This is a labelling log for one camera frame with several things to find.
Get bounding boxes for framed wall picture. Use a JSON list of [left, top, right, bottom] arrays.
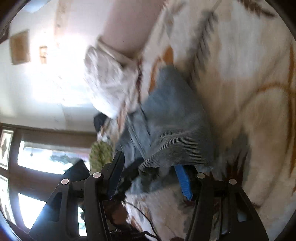
[[10, 30, 30, 65]]

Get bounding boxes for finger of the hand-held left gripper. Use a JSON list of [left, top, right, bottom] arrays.
[[119, 161, 142, 194]]

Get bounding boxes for wall switch panel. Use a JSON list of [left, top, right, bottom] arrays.
[[39, 46, 48, 64]]

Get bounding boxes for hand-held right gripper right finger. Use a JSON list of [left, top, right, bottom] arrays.
[[174, 164, 270, 241]]

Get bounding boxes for green patterned blanket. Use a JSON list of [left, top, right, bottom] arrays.
[[89, 141, 114, 173]]

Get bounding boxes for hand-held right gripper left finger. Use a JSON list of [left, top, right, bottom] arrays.
[[29, 151, 126, 241]]

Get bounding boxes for blue denim pants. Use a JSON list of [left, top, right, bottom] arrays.
[[116, 65, 214, 195]]

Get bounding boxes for white patterned pillow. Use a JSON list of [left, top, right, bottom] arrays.
[[84, 45, 141, 118]]

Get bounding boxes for pink bolster cushion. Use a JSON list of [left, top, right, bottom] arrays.
[[102, 0, 167, 55]]

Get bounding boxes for black cloth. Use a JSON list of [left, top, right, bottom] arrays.
[[94, 113, 109, 132]]

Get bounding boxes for patterned glass window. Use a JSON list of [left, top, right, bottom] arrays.
[[0, 130, 93, 234]]

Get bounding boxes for black cable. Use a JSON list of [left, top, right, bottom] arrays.
[[126, 203, 160, 240]]

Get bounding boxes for leaf print fleece blanket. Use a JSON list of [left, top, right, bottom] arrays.
[[97, 0, 294, 241]]

